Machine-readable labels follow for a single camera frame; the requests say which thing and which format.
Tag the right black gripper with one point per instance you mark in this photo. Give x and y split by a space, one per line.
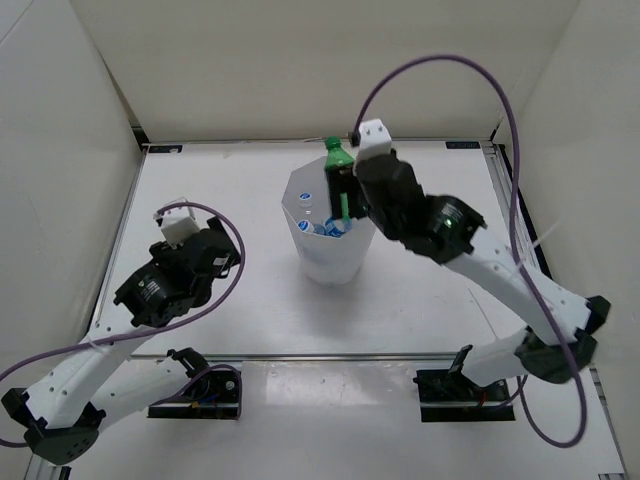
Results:
340 181

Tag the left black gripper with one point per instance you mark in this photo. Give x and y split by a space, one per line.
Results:
164 253

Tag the green soda bottle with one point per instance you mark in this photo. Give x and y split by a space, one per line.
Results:
338 171

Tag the crushed blue-label water bottle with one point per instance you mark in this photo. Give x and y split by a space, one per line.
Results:
336 228

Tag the blue-label clear bottle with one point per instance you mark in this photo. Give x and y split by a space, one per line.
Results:
309 222

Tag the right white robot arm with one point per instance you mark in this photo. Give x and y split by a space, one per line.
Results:
557 340

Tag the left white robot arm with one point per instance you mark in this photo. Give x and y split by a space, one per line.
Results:
64 413

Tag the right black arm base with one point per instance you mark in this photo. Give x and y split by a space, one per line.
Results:
444 399

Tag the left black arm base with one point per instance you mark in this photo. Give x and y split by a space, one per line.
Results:
216 396

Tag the white octagonal bin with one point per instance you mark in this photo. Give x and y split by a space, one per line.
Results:
324 259

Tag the white zip tie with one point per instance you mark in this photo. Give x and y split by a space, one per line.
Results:
530 255

